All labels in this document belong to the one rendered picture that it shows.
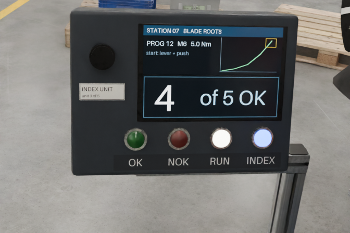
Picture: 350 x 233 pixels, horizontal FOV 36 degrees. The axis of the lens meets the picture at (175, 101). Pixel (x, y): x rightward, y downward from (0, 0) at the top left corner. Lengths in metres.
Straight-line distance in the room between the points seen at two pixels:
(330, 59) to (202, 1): 1.02
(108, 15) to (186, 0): 3.37
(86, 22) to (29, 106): 2.60
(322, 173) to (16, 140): 1.54
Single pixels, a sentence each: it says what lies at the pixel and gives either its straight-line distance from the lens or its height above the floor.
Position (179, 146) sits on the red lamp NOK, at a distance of 0.62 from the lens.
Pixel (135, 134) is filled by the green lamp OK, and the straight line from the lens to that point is 0.61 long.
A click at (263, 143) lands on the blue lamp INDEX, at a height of 1.11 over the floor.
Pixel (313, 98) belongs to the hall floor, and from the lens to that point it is 3.53.
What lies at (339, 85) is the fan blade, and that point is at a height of 0.96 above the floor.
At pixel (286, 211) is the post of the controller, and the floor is 0.96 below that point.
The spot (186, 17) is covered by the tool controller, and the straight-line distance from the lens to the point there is 0.60.
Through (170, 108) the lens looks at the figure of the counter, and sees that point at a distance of 0.61.
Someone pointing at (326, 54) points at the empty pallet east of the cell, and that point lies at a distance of 4.05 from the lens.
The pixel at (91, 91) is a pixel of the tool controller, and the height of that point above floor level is 1.17.
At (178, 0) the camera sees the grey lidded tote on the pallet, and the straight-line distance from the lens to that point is 3.96.
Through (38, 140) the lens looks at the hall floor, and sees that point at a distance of 2.83.
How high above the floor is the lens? 1.43
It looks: 26 degrees down
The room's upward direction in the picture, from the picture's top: 4 degrees clockwise
